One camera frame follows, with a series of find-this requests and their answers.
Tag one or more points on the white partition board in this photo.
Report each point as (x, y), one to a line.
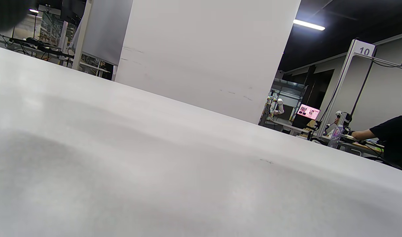
(204, 52)

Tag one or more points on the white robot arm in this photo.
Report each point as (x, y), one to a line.
(279, 107)

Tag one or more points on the white metal frame stand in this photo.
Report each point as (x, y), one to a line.
(81, 33)

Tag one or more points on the long ceiling light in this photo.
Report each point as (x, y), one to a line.
(308, 25)

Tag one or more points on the grey partition panel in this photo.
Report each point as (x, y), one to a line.
(105, 29)

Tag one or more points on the person's right hand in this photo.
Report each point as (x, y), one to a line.
(8, 11)

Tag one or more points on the pink monitor screen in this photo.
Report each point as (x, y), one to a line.
(308, 112)

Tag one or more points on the clear plastic bottle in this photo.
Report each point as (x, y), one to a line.
(334, 135)

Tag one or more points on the white numbered frame post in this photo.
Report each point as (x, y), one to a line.
(344, 75)

